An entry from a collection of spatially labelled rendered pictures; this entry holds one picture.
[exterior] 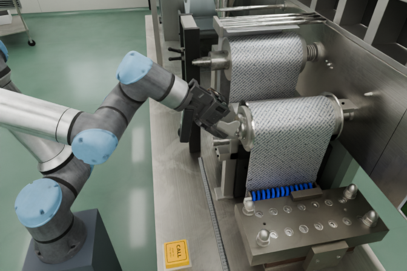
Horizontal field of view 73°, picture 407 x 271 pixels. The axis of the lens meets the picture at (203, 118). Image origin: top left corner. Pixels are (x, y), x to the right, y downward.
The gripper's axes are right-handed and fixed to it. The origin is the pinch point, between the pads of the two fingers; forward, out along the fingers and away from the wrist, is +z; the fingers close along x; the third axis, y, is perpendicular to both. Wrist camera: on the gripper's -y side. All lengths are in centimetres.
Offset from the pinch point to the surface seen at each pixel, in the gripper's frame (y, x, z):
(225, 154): -8.5, 2.6, 5.9
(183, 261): -35.1, -17.5, 6.9
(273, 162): 1.1, -4.6, 14.5
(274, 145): 5.9, -4.6, 9.5
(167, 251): -37.8, -14.1, 3.5
